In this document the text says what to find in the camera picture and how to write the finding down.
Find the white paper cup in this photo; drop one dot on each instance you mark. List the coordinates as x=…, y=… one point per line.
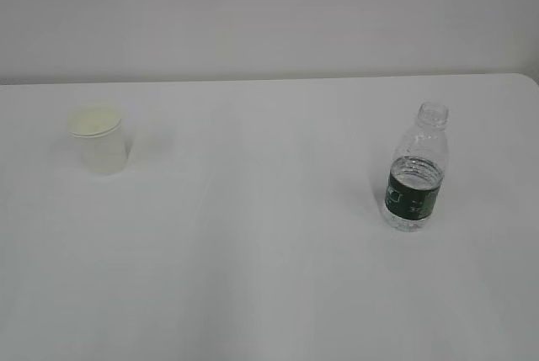
x=101, y=142

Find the clear water bottle green label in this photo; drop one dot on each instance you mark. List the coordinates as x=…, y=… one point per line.
x=417, y=170

